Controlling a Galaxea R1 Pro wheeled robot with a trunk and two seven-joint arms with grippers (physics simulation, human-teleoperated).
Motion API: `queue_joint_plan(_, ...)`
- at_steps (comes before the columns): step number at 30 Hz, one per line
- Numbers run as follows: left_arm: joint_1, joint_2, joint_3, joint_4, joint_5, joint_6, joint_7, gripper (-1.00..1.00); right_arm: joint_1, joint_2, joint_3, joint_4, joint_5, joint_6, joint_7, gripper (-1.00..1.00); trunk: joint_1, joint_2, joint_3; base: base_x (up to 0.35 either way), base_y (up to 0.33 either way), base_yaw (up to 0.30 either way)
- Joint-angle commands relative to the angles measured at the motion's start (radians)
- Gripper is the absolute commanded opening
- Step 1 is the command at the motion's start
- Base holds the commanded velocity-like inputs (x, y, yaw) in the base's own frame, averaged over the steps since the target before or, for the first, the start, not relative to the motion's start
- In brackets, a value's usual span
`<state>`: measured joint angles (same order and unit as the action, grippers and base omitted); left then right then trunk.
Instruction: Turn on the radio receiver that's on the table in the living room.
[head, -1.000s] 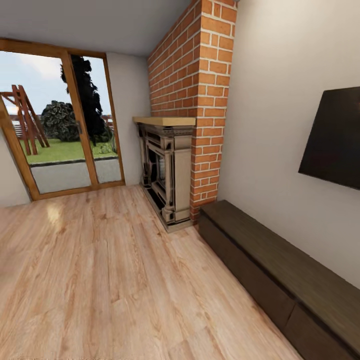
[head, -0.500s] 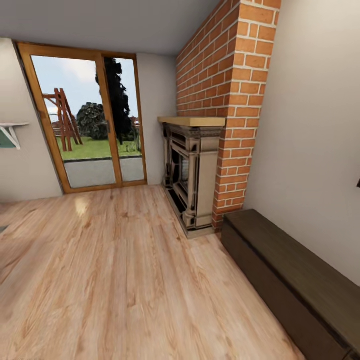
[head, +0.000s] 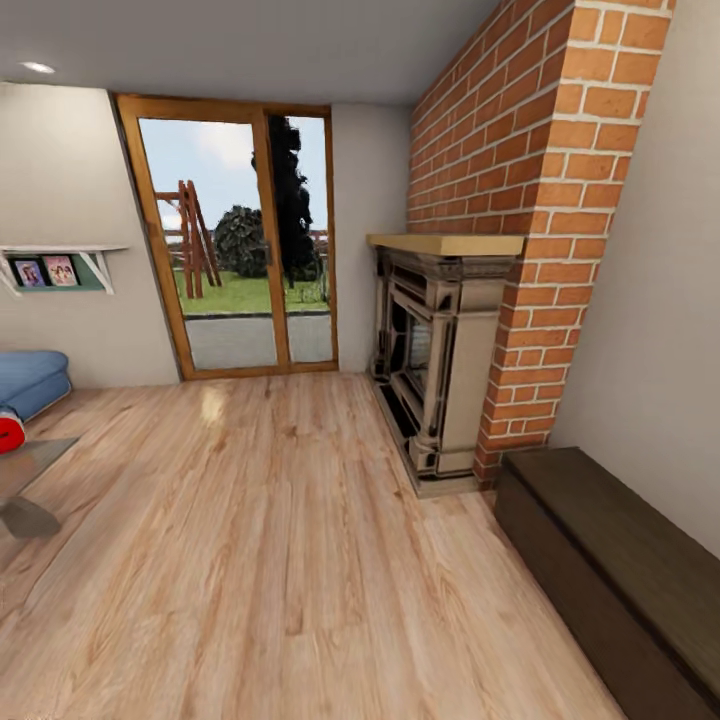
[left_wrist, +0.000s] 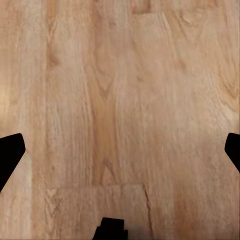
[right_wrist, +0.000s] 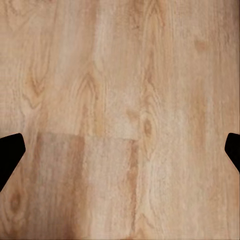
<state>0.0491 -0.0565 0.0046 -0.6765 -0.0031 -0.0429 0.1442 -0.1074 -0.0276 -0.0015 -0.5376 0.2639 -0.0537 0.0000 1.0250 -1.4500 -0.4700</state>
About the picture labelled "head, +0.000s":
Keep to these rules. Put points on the shelf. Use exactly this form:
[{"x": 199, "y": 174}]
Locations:
[{"x": 88, "y": 259}]

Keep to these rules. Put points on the wood fireplace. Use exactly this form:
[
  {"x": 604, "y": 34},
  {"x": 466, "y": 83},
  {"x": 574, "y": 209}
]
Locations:
[{"x": 437, "y": 317}]

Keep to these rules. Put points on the picture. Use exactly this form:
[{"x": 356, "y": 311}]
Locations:
[
  {"x": 59, "y": 269},
  {"x": 28, "y": 271}
]

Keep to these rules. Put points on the cabinet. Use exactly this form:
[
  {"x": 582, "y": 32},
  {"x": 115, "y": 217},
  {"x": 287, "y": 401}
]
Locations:
[{"x": 640, "y": 595}]

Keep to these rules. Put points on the door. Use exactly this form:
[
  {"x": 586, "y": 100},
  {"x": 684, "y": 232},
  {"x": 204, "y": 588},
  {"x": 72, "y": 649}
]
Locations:
[{"x": 237, "y": 196}]

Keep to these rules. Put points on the coffee table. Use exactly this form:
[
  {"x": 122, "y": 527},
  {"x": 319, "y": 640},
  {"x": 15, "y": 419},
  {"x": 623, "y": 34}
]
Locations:
[{"x": 18, "y": 469}]

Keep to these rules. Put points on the sofa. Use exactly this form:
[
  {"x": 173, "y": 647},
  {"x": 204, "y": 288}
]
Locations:
[{"x": 32, "y": 381}]

